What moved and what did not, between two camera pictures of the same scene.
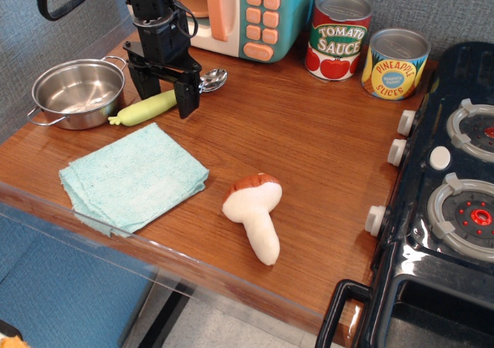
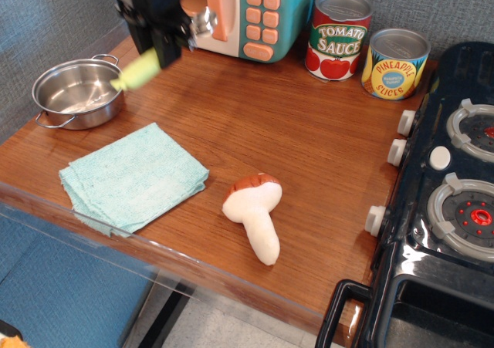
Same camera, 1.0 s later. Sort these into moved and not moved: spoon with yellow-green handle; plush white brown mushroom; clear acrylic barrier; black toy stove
Moved: spoon with yellow-green handle
Not moved: black toy stove; clear acrylic barrier; plush white brown mushroom
